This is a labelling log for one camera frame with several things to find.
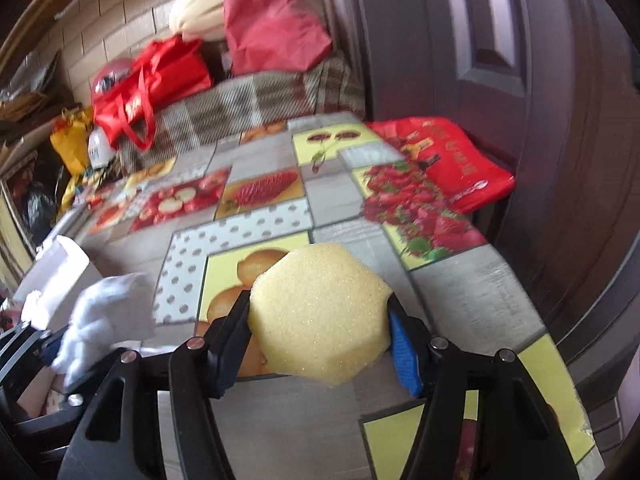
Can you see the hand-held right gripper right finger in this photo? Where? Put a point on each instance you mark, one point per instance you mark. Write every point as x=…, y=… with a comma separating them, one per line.
x=405, y=360

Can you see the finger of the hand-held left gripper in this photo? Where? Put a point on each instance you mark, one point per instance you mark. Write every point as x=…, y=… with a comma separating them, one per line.
x=55, y=417
x=50, y=346

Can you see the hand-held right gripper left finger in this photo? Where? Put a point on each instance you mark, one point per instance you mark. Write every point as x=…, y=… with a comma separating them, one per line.
x=227, y=360

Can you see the white sock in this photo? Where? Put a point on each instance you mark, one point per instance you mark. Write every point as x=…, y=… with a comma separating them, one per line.
x=105, y=320

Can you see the white cardboard box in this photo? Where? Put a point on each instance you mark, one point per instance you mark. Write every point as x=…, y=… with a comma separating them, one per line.
x=60, y=270

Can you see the yellow hexagonal sponge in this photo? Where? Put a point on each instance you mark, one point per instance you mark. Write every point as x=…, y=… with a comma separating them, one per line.
x=320, y=310

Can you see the fruit printed tablecloth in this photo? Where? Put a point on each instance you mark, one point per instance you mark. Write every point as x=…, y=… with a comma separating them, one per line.
x=350, y=240

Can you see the yellow plastic bag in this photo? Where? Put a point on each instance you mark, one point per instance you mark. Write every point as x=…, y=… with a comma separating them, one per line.
x=70, y=142

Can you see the red printed shopping bag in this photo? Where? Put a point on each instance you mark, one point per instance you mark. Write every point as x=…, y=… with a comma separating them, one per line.
x=450, y=160

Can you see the brown cardboard pieces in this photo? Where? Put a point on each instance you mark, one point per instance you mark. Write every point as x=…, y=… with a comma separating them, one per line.
x=30, y=105

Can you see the plaid blanket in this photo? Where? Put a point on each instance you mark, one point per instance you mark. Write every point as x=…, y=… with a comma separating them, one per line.
x=260, y=102

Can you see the red helmet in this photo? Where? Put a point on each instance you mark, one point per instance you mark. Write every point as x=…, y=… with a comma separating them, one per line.
x=112, y=72

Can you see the shiny red tote bag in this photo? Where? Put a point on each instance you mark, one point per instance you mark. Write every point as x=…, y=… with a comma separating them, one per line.
x=160, y=80

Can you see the red cloth bag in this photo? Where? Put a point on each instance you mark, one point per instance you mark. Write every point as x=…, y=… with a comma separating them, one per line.
x=272, y=25

